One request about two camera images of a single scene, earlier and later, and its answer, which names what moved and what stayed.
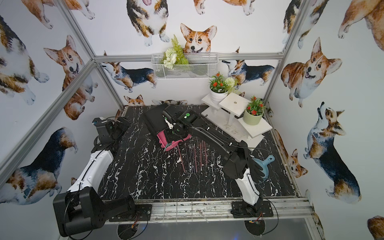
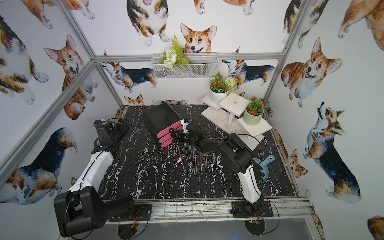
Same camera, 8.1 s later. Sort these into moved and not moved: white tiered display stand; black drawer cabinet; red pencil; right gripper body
Moved: right gripper body
Not moved: red pencil; black drawer cabinet; white tiered display stand
